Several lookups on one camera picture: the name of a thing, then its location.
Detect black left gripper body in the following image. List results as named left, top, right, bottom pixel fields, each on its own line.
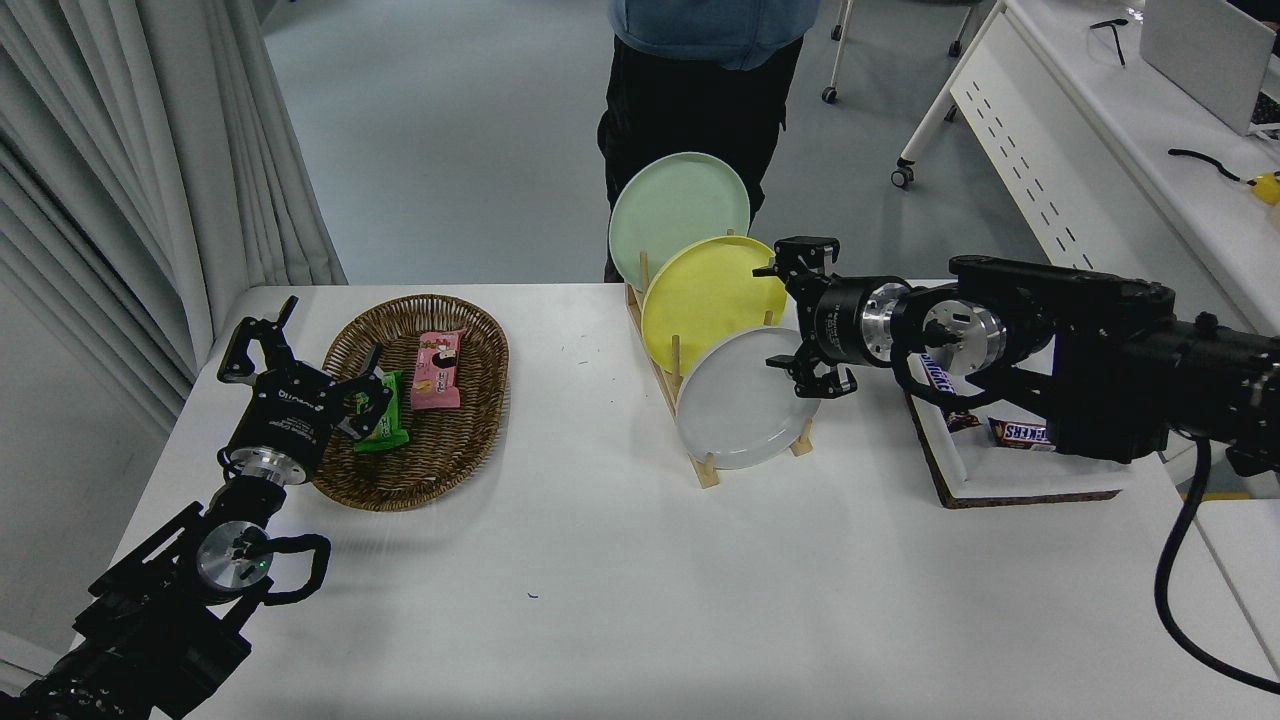
left=225, top=365, right=341, bottom=473

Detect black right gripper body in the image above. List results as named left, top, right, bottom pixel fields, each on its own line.
left=797, top=275, right=869, bottom=369

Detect grey plate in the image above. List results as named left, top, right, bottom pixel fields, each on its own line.
left=676, top=327, right=823, bottom=471

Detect yellow plate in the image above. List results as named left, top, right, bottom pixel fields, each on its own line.
left=641, top=235, right=791, bottom=379

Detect pale green plate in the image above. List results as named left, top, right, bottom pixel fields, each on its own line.
left=608, top=152, right=751, bottom=294

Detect wooden plate rack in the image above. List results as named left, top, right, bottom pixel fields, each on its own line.
left=624, top=232, right=814, bottom=489

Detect green snack bar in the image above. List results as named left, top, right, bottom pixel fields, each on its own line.
left=352, top=370, right=410, bottom=454

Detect pink snack bar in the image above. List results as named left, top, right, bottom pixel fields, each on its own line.
left=409, top=330, right=468, bottom=412

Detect brown oval wicker basket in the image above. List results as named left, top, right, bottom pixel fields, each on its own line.
left=312, top=294, right=509, bottom=513

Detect brown Snickers bar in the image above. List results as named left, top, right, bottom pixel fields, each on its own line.
left=918, top=352, right=983, bottom=433
left=988, top=417, right=1057, bottom=453

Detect person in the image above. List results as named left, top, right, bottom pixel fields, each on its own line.
left=597, top=0, right=823, bottom=284

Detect white tray with cork base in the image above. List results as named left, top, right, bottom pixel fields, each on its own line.
left=893, top=283, right=1133, bottom=509

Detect pale grey curtain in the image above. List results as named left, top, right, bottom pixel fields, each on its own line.
left=0, top=0, right=348, bottom=441

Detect white desk with perforated panel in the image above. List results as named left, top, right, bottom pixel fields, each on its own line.
left=890, top=0, right=1280, bottom=491

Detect black glasses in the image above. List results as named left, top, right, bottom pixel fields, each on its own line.
left=1089, top=17, right=1131, bottom=68

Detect silver laptop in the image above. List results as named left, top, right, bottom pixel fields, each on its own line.
left=1138, top=0, right=1280, bottom=138

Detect white side table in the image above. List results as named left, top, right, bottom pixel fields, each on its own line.
left=1195, top=498, right=1280, bottom=681

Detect thin black cable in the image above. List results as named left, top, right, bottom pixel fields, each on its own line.
left=1167, top=148, right=1251, bottom=185

